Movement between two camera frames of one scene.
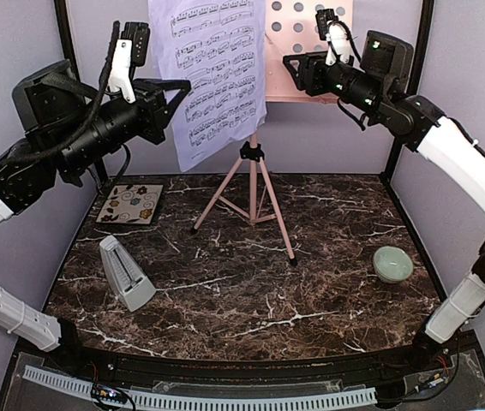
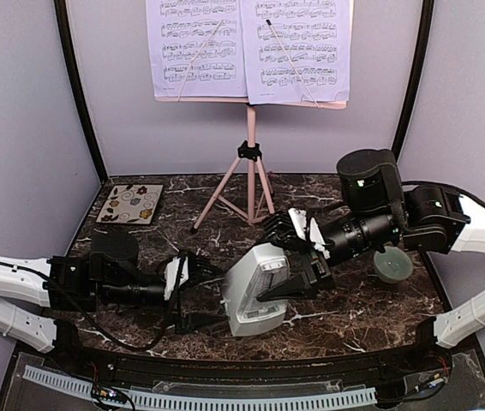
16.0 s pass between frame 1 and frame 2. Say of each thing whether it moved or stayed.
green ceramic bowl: stayed
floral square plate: stayed
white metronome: moved
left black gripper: moved
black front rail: stayed
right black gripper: moved
